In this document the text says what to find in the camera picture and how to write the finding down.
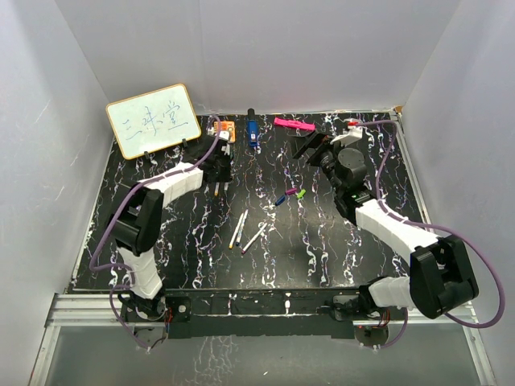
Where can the small whiteboard with writing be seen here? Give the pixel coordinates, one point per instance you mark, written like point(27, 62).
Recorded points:
point(153, 121)

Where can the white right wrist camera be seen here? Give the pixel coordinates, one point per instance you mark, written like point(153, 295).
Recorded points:
point(353, 133)

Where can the white pen purple tip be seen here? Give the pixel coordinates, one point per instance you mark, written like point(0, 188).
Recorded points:
point(253, 239)

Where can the white pen blue tip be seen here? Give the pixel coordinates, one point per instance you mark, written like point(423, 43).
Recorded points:
point(241, 226)

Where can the blue stapler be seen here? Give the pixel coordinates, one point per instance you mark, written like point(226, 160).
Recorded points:
point(252, 128)

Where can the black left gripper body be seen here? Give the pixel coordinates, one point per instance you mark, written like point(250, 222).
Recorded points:
point(224, 170)

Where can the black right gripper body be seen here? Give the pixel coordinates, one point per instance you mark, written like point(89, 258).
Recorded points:
point(329, 158)

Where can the orange spiral notepad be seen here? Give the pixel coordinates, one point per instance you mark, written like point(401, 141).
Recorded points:
point(227, 130)

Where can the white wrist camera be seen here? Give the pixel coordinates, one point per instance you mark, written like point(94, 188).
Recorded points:
point(222, 146)
point(353, 133)

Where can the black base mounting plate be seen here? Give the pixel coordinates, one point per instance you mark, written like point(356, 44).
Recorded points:
point(194, 313)

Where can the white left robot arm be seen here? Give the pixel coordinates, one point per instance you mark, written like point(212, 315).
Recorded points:
point(137, 229)

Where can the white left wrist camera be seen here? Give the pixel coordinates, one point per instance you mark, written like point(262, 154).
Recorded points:
point(222, 146)

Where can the aluminium front rail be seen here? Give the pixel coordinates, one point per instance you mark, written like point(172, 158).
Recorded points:
point(95, 310)

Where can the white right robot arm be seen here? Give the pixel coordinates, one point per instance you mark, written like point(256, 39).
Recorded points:
point(440, 276)

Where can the blue pen cap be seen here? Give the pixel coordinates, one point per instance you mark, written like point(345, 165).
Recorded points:
point(280, 200)

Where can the pink utility knife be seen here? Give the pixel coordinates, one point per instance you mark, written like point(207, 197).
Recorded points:
point(293, 124)

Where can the white pen orange tip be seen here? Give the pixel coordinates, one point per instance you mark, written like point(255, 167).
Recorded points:
point(235, 236)

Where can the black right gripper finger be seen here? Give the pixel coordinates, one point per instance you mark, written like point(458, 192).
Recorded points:
point(317, 156)
point(300, 144)

